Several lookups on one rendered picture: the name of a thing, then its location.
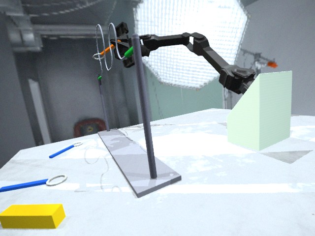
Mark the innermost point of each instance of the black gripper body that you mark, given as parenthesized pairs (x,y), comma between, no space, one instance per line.
(121,29)

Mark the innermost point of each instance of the yellow rectangular block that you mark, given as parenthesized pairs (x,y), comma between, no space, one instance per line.
(43,216)

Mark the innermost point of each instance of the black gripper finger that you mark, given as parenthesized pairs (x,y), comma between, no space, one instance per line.
(122,38)
(122,46)

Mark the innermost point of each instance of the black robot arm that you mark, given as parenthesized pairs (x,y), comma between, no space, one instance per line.
(232,77)

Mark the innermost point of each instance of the white loop with orange handle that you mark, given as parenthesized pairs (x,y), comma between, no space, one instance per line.
(106,51)

